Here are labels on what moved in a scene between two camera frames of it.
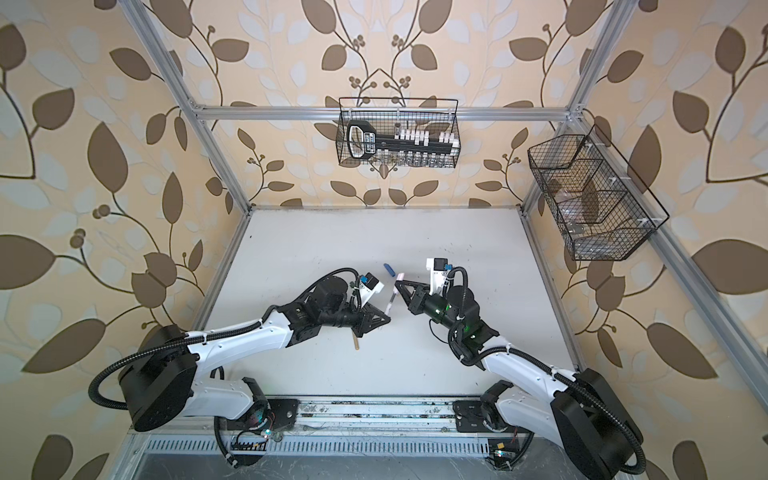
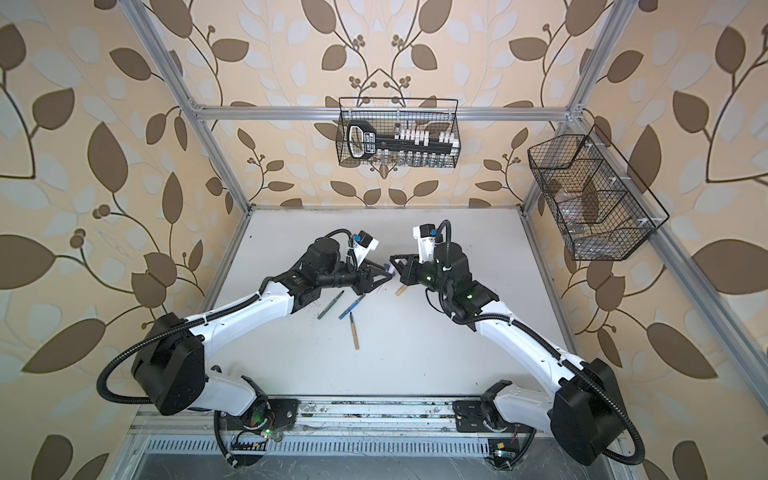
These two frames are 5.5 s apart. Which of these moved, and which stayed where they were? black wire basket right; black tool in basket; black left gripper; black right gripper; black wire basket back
Moved: black right gripper; black left gripper
Stayed: black tool in basket; black wire basket right; black wire basket back
